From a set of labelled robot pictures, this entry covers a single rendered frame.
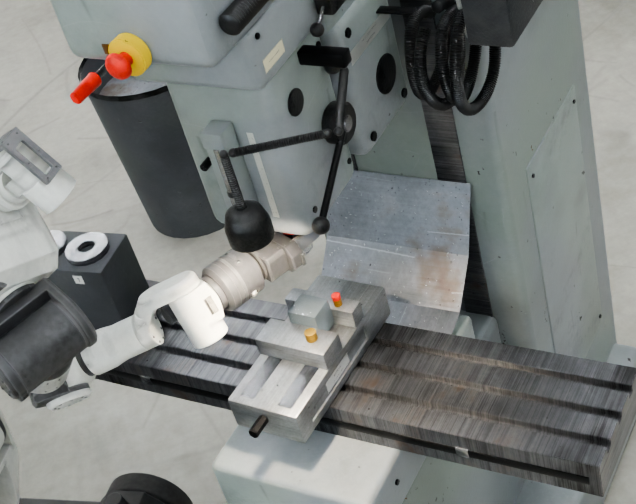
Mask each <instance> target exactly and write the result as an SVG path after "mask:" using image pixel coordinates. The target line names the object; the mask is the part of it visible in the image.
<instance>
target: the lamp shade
mask: <svg viewBox="0 0 636 504"><path fill-rule="evenodd" d="M244 201H245V206H244V207H243V208H238V207H237V206H236V203H235V204H234V205H232V206H231V207H230V208H229V209H228V210H227V211H226V213H225V225H224V230H225V233H226V236H227V239H228V242H229V244H230V247H231V248H232V249H233V250H235V251H237V252H241V253H249V252H254V251H257V250H260V249H262V248H264V247H265V246H267V245H268V244H269V243H270V242H271V241H272V240H273V238H274V235H275V230H274V227H273V224H272V221H271V218H270V215H269V213H268V212H267V211H266V210H265V209H264V208H263V206H262V205H261V204H260V203H259V202H257V201H254V200H244Z"/></svg>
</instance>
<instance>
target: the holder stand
mask: <svg viewBox="0 0 636 504"><path fill-rule="evenodd" d="M50 232H51V234H52V236H53V238H54V240H55V242H56V244H57V247H58V268H57V269H56V270H55V271H54V272H53V273H52V274H51V275H50V276H49V277H48V279H49V280H50V281H51V282H53V283H54V284H55V285H56V286H57V287H58V288H59V289H61V290H62V291H63V292H64V293H65V294H66V295H67V296H68V297H70V298H71V299H72V300H73V301H74V302H75V303H76V304H77V305H78V306H79V307H80V309H81V310H82V311H83V312H84V314H85V315H86V316H87V317H88V319H89V320H90V322H91V323H92V325H93V327H94V328H95V330H98V329H100V328H103V327H107V326H111V325H113V324H115V323H117V322H119V321H121V320H124V319H126V318H128V317H130V316H132V315H134V312H135V308H136V305H137V301H138V298H139V296H140V295H141V294H142V293H143V292H145V291H146V290H147V289H149V286H148V283H147V281H146V279H145V276H144V274H143V272H142V269H141V267H140V265H139V262H138V260H137V258H136V255H135V253H134V251H133V248H132V246H131V243H130V241H129V239H128V236H127V235H126V234H118V233H99V232H77V231H58V230H50Z"/></svg>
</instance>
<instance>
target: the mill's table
mask: <svg viewBox="0 0 636 504"><path fill-rule="evenodd" d="M162 307H163V306H162ZM162 307H160V308H157V310H156V316H157V318H158V320H159V322H160V324H161V326H162V329H163V332H164V342H163V343H162V344H161V345H158V346H156V347H154V348H152V349H150V350H148V351H145V352H143V353H141V354H139V355H137V356H135V357H132V358H130V359H128V360H126V361H125V362H124V363H122V364H121V365H119V366H118V367H116V368H114V369H112V370H109V371H107V372H105V373H103V374H101V375H96V377H95V379H99V380H103V381H107V382H111V383H116V384H120V385H124V386H129V387H133V388H137V389H141V390H146V391H150V392H154V393H159V394H163V395H167V396H172V397H176V398H180V399H184V400H189V401H193V402H197V403H202V404H206V405H210V406H214V407H219V408H223V409H227V410H231V407H230V405H229V402H228V398H229V397H230V396H231V394H232V393H233V392H234V390H235V389H236V387H237V386H238V385H239V383H240V382H241V381H242V379H243V378H244V376H245V375H246V374H247V372H248V371H249V370H250V368H251V367H252V365H253V364H254V363H255V361H256V360H257V359H258V357H259V356H260V355H261V354H260V352H259V349H258V347H257V344H256V341H255V338H256V337H257V336H258V334H259V333H260V332H261V330H262V329H263V327H264V326H265V325H266V323H267V322H268V321H269V319H270V318H273V319H277V320H282V321H285V320H286V319H287V317H288V313H287V312H288V308H287V305H285V304H280V303H274V302H268V301H263V300H257V299H252V298H250V299H249V300H248V301H246V302H245V303H244V304H242V305H241V306H240V307H238V308H237V309H236V310H234V311H228V310H223V312H224V317H223V318H222V319H223V320H224V322H225V324H226V325H227V327H228V331H227V333H226V334H225V335H224V336H223V337H222V338H221V339H220V340H218V341H217V342H215V343H214V344H212V345H210V346H208V347H205V348H202V349H196V348H195V347H194V346H193V344H192V342H191V341H190V339H189V337H188V336H187V334H186V333H185V331H184V329H183V328H182V326H181V324H180V323H179V321H177V322H176V323H174V324H173V325H171V324H169V323H168V322H167V321H166V320H165V319H164V317H163V316H162V314H161V311H160V309H161V308H162ZM635 415H636V368H634V367H629V366H623V365H618V364H612V363H607V362H601V361H596V360H590V359H585V358H579V357H573V356H568V355H562V354H557V353H551V352H546V351H540V350H535V349H529V348H524V347H518V346H512V345H507V344H501V343H496V342H490V341H485V340H479V339H474V338H468V337H463V336H457V335H451V334H446V333H440V332H435V331H429V330H424V329H418V328H413V327H407V326H402V325H396V324H390V323H384V324H383V326H382V327H381V329H380V330H379V332H378V333H377V335H376V336H375V338H374V339H373V341H372V342H371V344H370V345H369V347H368V348H367V350H366V351H365V353H364V355H363V356H362V358H361V359H360V361H359V362H358V364H357V365H356V367H355V368H354V370H353V371H352V373H351V374H350V376H349V377H348V379H347V380H346V382H345V383H344V385H343V386H342V388H341V390H340V391H339V393H338V394H337V396H336V397H335V399H334V400H333V402H332V403H331V405H330V406H329V408H328V409H327V411H326V412H325V414H324V415H323V417H322V418H321V420H320V421H319V423H318V425H317V426H316V428H315V429H314V430H317V431H322V432H326V433H330V434H334V435H339V436H343V437H347V438H352V439H356V440H360V441H364V442H369V443H373V444H377V445H382V446H386V447H390V448H394V449H399V450H403V451H407V452H412V453H416V454H420V455H424V456H429V457H433V458H437V459H442V460H446V461H450V462H454V463H459V464H463V465H467V466H472V467H476V468H480V469H484V470H489V471H493V472H497V473H502V474H506V475H510V476H514V477H519V478H523V479H527V480H532V481H536V482H540V483H544V484H549V485H553V486H557V487H562V488H566V489H570V490H574V491H579V492H583V493H587V494H592V495H596V496H600V497H604V494H605V492H606V489H607V486H608V484H609V481H610V479H611V476H612V474H613V471H614V469H615V466H616V463H617V461H618V458H619V456H620V453H621V451H622V448H623V446H624V443H625V440H626V438H627V435H628V433H629V430H630V428H631V425H632V423H633V420H634V417H635Z"/></svg>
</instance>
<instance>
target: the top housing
mask: <svg viewBox="0 0 636 504"><path fill-rule="evenodd" d="M50 1H51V4H52V6H53V9H54V11H55V14H56V16H57V18H58V21H59V23H60V26H61V28H62V31H63V33H64V35H65V38H66V40H67V43H68V45H69V47H70V50H71V51H72V53H74V54H75V55H76V56H78V57H81V58H89V59H102V60H106V57H107V56H108V55H109V54H105V52H104V50H103V47H102V45H101V44H110V43H111V42H112V41H113V40H114V39H115V38H116V37H117V36H118V35H119V34H121V33H130V34H133V35H135V36H137V37H139V38H140V39H141V40H142V41H143V42H144V43H145V44H146V45H147V46H148V48H149V50H150V52H151V56H152V62H151V63H154V64H167V65H180V66H193V67H206V68H208V67H214V66H216V65H217V64H219V63H220V62H221V61H222V60H223V58H224V57H225V56H226V55H227V54H228V53H229V52H230V50H231V49H232V48H233V47H234V46H235V45H236V44H237V43H238V41H239V40H240V39H241V38H242V37H243V36H244V35H245V34H246V32H247V31H248V30H249V29H250V28H251V27H252V26H253V24H254V23H255V22H256V21H257V20H258V19H259V18H260V17H261V15H262V14H263V13H264V12H265V11H266V10H267V9H268V7H269V6H270V5H271V4H272V3H273V2H274V1H275V0H269V1H268V2H267V3H266V4H265V5H264V6H263V8H262V9H261V10H260V11H259V12H258V13H257V15H255V17H253V19H252V20H251V21H250V22H249V24H247V26H246V27H245V28H244V29H243V30H242V31H241V32H240V34H238V35H235V36H233V35H228V34H227V33H225V32H224V31H223V30H222V29H221V27H220V25H219V17H220V15H221V14H222V13H223V12H224V11H225V10H226V9H227V8H228V7H229V5H231V3H232V2H233V1H234V0H50Z"/></svg>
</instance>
